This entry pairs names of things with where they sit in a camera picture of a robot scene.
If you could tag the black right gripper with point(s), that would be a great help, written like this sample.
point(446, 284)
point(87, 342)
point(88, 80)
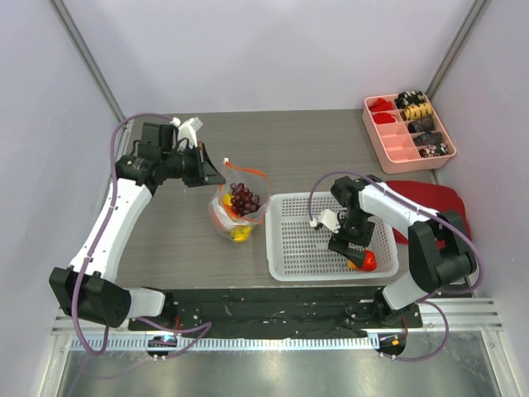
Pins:
point(345, 246)

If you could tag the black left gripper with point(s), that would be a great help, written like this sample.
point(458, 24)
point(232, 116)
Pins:
point(211, 175)

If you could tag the red toy pepper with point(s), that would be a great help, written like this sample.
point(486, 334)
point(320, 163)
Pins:
point(368, 263)

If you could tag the orange toy pumpkin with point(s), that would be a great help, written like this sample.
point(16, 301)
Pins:
point(213, 215)

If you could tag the clear zip bag orange zipper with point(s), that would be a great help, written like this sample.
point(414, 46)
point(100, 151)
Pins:
point(256, 181)

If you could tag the dark red toy grapes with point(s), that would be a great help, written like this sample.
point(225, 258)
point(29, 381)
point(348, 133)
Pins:
point(244, 201)

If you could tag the yellow toy banana bunch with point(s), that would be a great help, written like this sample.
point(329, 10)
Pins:
point(239, 233)

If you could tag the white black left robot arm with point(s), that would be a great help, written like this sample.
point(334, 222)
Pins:
point(86, 289)

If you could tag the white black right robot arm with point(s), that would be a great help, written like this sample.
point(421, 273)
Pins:
point(439, 251)

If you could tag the white perforated plastic basket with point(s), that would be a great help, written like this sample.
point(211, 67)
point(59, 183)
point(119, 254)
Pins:
point(298, 253)

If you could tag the folded red cloth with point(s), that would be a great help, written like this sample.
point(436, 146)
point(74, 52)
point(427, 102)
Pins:
point(435, 196)

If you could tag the pink compartment tray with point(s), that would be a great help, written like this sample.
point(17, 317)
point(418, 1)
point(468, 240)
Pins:
point(393, 142)

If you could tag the dark dotted rolled cloth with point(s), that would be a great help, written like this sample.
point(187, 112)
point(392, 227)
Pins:
point(436, 150)

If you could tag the dark patterned rolled cloth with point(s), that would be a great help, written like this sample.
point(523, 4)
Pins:
point(428, 139)

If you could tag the red cloth piece lower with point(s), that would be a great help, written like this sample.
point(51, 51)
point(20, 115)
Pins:
point(383, 118)

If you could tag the red cloth piece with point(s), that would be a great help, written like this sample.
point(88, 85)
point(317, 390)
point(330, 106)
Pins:
point(383, 118)
point(381, 105)

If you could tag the dark brown rolled cloth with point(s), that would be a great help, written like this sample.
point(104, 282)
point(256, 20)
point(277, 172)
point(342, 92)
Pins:
point(425, 124)

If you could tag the red cloth piece upper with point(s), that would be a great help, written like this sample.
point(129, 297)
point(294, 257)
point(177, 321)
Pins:
point(381, 105)

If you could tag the yellow striped rolled cloth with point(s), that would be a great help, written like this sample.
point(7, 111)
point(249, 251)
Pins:
point(416, 111)

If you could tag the black floral rolled cloth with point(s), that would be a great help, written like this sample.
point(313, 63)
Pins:
point(408, 98)

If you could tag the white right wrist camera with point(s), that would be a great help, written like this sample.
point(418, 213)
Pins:
point(327, 219)

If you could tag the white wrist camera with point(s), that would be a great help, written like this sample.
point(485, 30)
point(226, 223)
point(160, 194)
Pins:
point(327, 219)
point(186, 132)

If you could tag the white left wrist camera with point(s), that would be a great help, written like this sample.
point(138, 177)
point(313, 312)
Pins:
point(186, 132)

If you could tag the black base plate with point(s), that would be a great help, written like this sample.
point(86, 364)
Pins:
point(279, 313)

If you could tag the white slotted cable duct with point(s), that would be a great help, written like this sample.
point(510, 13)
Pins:
point(165, 342)

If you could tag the aluminium frame rail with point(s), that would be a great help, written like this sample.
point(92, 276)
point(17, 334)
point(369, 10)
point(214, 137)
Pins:
point(85, 54)

